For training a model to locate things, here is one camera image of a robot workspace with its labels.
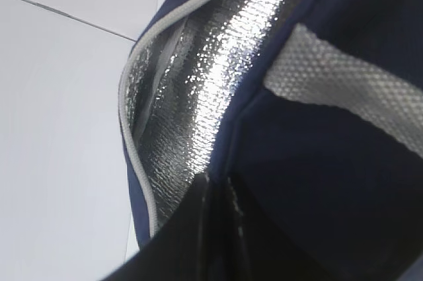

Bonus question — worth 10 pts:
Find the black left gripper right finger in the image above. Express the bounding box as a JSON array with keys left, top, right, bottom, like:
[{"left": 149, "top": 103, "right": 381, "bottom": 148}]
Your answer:
[{"left": 211, "top": 177, "right": 260, "bottom": 280}]

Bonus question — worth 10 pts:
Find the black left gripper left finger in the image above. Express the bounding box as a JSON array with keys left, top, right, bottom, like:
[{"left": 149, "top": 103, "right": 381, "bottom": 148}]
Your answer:
[{"left": 124, "top": 174, "right": 211, "bottom": 280}]

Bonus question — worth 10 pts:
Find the navy insulated lunch bag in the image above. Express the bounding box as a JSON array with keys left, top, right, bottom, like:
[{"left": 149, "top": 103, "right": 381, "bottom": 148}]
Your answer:
[{"left": 110, "top": 0, "right": 422, "bottom": 280}]

